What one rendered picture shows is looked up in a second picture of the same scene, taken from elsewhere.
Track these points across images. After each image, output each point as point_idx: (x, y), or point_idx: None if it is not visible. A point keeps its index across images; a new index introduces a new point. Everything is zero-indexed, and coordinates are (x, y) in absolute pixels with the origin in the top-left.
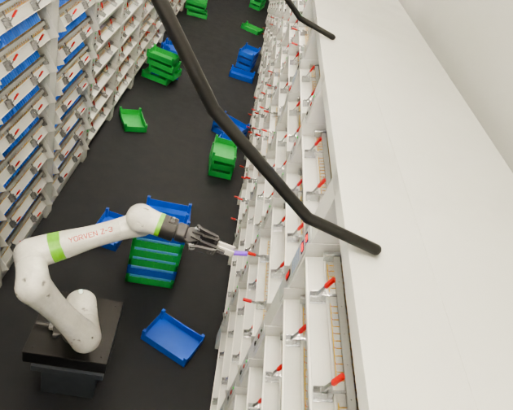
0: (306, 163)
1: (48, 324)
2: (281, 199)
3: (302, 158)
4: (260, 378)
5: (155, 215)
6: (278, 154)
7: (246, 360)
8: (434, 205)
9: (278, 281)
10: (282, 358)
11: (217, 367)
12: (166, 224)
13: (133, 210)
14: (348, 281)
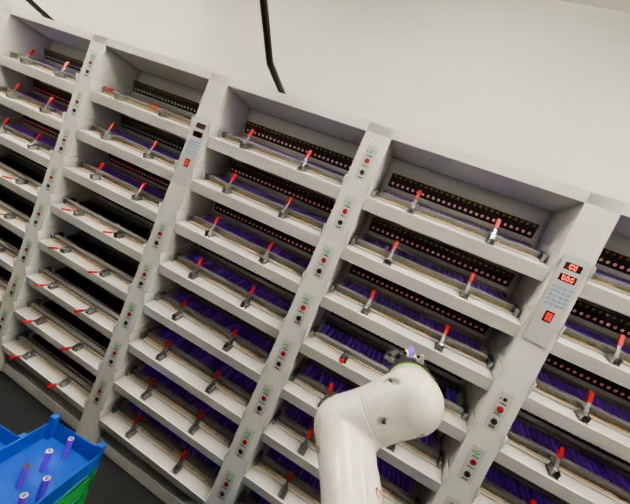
0: (425, 219)
1: None
2: (330, 282)
3: (413, 215)
4: (511, 447)
5: (424, 372)
6: (227, 245)
7: (479, 453)
8: None
9: (447, 351)
10: None
11: None
12: (430, 375)
13: (432, 392)
14: None
